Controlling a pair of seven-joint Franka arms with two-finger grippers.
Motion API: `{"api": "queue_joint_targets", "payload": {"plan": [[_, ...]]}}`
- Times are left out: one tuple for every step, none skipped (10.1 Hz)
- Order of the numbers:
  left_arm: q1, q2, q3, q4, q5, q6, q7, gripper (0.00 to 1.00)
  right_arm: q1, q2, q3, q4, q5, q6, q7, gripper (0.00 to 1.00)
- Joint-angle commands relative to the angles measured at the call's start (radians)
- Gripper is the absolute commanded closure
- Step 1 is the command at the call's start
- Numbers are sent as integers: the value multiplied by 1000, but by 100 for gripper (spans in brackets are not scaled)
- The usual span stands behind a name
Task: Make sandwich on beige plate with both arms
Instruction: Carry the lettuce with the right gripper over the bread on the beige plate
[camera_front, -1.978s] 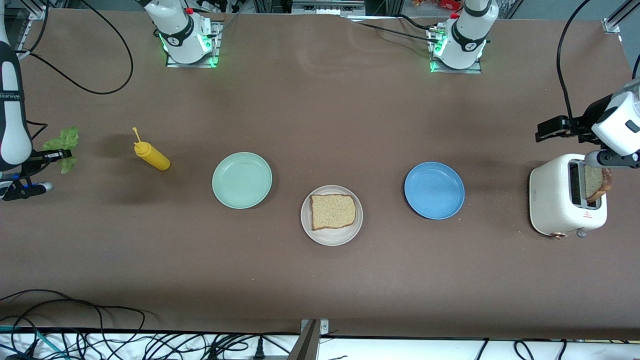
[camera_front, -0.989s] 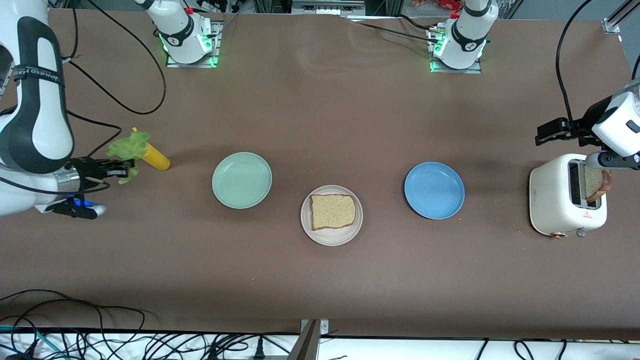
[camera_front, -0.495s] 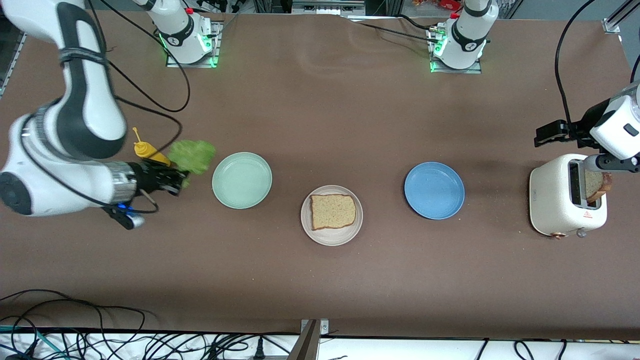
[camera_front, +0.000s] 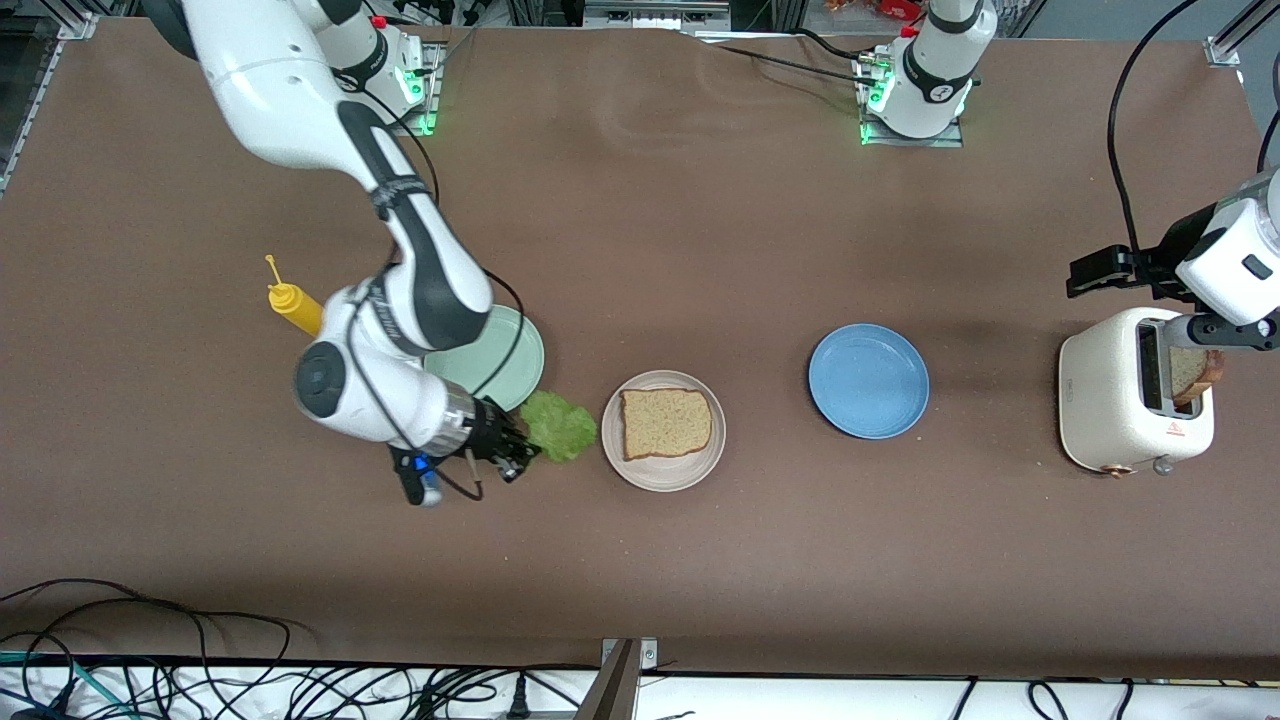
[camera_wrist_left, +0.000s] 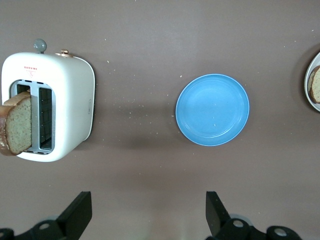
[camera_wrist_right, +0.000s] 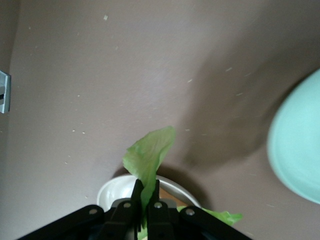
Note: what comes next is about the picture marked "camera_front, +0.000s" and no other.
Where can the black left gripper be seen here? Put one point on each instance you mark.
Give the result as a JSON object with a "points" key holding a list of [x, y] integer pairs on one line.
{"points": [[1158, 262]]}

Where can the metal corner bracket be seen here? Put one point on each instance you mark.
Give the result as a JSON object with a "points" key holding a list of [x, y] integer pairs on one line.
{"points": [[1222, 52], [80, 25]]}

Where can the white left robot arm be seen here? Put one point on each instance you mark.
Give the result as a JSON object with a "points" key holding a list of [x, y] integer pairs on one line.
{"points": [[935, 60]]}

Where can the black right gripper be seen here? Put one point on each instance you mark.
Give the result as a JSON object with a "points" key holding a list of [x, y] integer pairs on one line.
{"points": [[493, 428]]}

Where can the grey metal box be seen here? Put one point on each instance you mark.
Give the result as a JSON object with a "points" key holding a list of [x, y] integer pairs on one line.
{"points": [[655, 12]]}

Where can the mint green plate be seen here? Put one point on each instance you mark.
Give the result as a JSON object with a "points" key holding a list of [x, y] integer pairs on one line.
{"points": [[505, 370]]}

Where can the light crust bread slice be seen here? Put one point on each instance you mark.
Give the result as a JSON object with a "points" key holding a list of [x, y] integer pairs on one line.
{"points": [[665, 423]]}

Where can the white toaster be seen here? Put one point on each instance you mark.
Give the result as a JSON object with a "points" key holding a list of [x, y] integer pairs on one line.
{"points": [[1100, 400]]}

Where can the dark crust bread slice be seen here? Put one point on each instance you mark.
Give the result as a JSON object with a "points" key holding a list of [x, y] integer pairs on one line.
{"points": [[1190, 375]]}

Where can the yellow mustard squeeze bottle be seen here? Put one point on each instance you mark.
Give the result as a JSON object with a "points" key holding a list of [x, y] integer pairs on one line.
{"points": [[295, 305]]}

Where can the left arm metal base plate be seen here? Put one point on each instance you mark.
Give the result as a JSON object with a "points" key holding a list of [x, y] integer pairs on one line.
{"points": [[915, 142]]}

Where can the blue plate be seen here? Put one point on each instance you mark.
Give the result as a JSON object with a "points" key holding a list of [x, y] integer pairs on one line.
{"points": [[869, 381]]}

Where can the beige plate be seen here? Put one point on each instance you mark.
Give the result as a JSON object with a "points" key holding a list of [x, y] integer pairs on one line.
{"points": [[660, 475]]}

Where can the aluminium table edge rail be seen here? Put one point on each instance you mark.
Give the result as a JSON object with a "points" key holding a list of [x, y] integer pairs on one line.
{"points": [[20, 100]]}

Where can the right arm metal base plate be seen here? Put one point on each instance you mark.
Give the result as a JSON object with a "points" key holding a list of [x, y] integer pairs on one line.
{"points": [[434, 100]]}

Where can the grey metal bracket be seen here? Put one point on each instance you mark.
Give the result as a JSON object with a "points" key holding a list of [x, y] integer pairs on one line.
{"points": [[615, 690]]}

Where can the green lettuce leaf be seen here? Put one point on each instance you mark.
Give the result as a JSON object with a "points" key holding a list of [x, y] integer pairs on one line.
{"points": [[560, 425]]}

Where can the black power plug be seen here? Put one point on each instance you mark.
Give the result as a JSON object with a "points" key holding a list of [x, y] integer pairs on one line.
{"points": [[519, 700]]}

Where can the red packet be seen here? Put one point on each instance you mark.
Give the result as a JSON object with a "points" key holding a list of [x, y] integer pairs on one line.
{"points": [[900, 8]]}

